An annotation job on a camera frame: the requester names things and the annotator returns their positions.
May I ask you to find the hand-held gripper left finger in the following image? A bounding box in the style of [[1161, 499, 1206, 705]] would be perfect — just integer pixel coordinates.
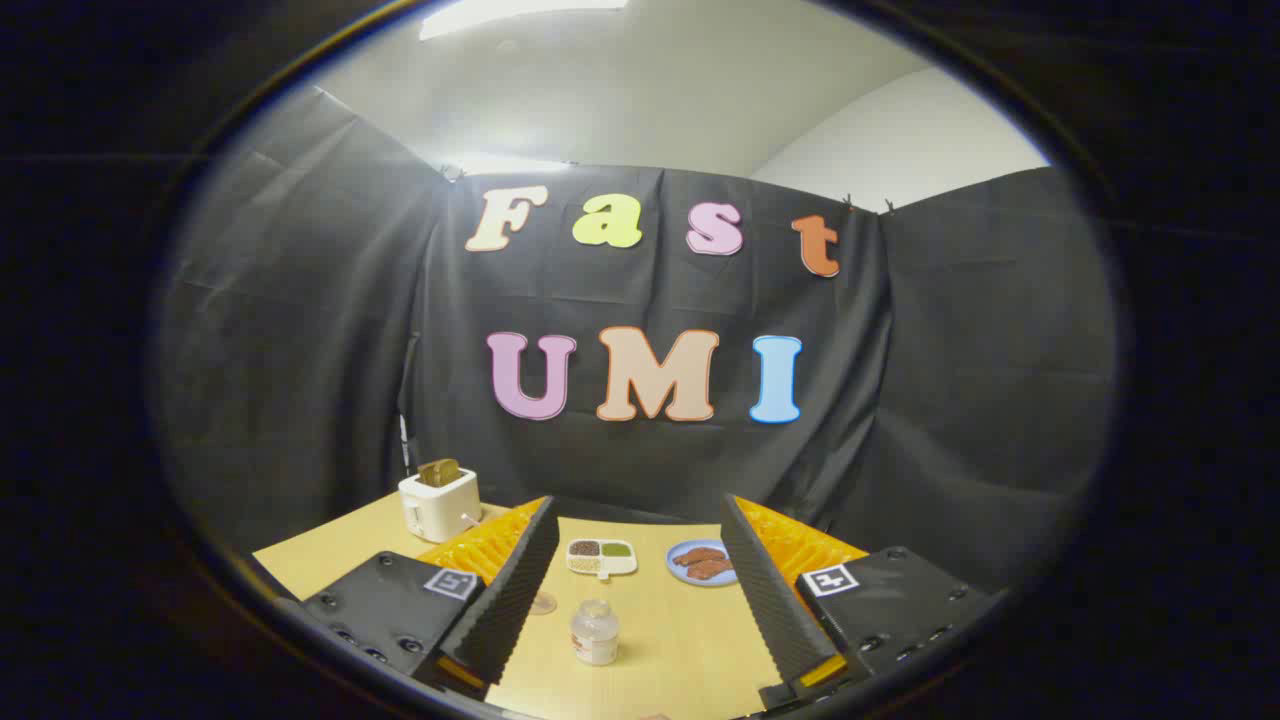
[[300, 496, 561, 699]]

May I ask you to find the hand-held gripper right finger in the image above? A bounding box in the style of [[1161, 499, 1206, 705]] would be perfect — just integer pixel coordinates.
[[720, 493, 1002, 714]]

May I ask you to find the small clear juice bottle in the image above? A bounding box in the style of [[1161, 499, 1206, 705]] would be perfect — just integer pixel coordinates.
[[570, 599, 621, 667]]

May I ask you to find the blue plate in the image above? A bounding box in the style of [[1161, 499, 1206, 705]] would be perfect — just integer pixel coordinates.
[[666, 539, 741, 588]]

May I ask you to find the white divided condiment dish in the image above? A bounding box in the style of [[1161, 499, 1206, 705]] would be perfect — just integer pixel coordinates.
[[566, 538, 639, 581]]

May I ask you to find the wooden table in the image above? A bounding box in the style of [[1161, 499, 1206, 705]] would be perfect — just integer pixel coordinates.
[[252, 490, 783, 720]]

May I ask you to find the white toaster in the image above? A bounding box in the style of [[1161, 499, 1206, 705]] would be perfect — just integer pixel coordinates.
[[398, 468, 483, 544]]

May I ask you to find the black backdrop cloth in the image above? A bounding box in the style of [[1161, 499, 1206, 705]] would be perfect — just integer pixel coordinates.
[[150, 85, 1121, 596]]

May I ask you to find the ceiling light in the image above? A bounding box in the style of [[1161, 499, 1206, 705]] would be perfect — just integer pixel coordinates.
[[418, 0, 631, 42]]

